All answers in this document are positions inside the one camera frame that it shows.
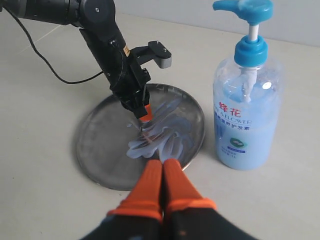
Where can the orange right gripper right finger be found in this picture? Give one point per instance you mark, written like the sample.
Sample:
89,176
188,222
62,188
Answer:
190,216

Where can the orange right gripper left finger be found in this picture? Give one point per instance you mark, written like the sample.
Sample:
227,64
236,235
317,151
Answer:
139,216

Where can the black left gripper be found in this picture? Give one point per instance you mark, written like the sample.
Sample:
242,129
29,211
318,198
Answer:
128,84

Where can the blue lotion pump bottle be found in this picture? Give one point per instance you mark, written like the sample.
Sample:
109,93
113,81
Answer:
247,92

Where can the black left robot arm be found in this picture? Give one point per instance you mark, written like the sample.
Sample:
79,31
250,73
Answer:
96,22

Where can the pale blue soap gel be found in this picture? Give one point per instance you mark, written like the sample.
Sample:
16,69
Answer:
167,135

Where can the round steel plate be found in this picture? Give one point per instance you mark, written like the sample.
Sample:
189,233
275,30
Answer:
102,137

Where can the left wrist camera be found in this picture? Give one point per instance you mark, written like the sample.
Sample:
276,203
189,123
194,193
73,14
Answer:
154,51

